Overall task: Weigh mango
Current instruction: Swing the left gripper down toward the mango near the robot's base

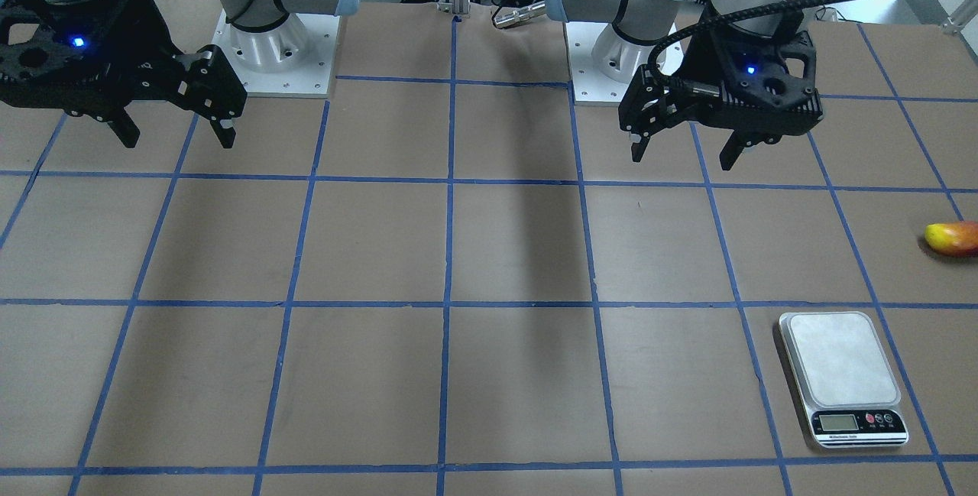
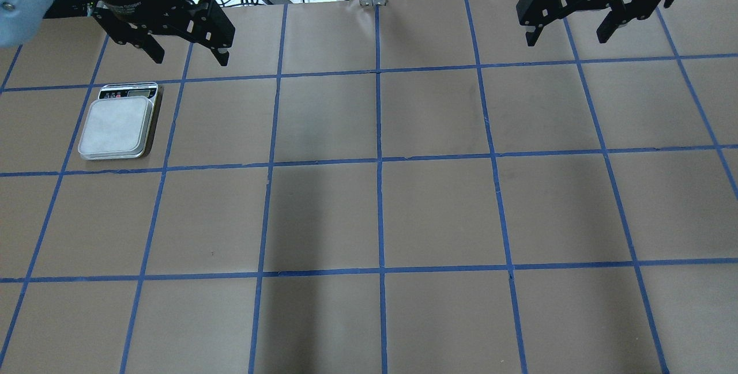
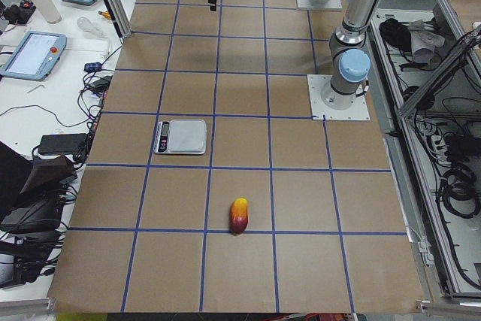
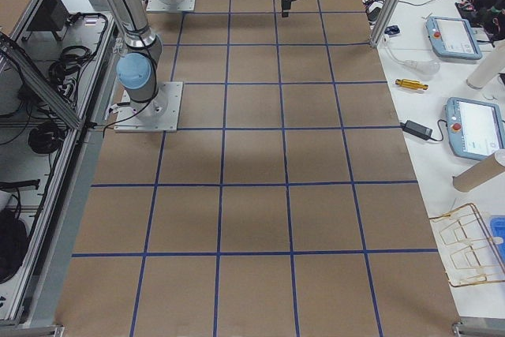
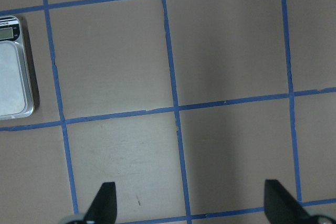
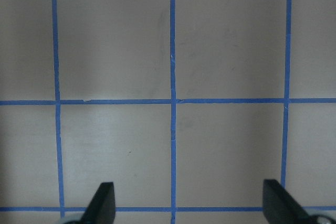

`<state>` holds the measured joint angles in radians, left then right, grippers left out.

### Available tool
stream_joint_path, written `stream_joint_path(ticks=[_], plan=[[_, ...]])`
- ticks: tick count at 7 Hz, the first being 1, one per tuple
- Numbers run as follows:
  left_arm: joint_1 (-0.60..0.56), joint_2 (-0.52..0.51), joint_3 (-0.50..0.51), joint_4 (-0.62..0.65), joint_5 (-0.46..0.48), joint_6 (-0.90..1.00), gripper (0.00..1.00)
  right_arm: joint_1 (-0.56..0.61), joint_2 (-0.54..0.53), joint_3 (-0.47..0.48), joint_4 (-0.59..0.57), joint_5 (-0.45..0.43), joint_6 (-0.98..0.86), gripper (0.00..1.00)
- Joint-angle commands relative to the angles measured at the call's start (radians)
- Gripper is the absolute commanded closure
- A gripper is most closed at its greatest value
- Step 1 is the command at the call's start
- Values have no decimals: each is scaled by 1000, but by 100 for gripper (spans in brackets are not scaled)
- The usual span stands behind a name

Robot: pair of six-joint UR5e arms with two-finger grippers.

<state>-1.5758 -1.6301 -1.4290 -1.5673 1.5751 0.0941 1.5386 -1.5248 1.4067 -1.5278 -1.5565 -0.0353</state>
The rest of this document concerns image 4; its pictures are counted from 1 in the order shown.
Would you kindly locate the gold brass cylinder tool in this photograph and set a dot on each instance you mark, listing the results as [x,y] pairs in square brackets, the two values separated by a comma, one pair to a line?
[411,84]

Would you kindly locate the upper blue teach pendant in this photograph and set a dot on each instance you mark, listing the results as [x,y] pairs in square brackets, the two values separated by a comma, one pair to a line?
[452,38]

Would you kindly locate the blue teach pendant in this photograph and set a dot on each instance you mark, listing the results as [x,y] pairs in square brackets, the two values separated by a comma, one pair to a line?
[475,128]
[452,38]

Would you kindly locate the black power adapter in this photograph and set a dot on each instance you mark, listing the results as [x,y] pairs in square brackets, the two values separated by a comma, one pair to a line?
[415,129]

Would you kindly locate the upper white tube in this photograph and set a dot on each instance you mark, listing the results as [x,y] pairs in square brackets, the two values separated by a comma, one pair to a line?
[489,68]

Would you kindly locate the lower blue teach pendant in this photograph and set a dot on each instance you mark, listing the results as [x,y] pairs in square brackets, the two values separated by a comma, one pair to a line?
[475,128]

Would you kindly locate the lower cardboard tube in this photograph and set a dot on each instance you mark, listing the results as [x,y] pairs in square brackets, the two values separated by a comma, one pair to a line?
[481,172]

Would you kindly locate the blue plastic container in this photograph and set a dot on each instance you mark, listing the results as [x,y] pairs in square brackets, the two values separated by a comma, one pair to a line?
[497,228]

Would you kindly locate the white light bulb with cord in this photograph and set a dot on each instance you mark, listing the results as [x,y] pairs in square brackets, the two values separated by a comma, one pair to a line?
[426,68]

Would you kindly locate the gold wire rack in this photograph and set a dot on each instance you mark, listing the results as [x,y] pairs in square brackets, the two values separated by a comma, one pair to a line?
[468,249]

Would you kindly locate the grey side frame rail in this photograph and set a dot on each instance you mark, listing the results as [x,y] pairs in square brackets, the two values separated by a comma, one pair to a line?
[49,147]

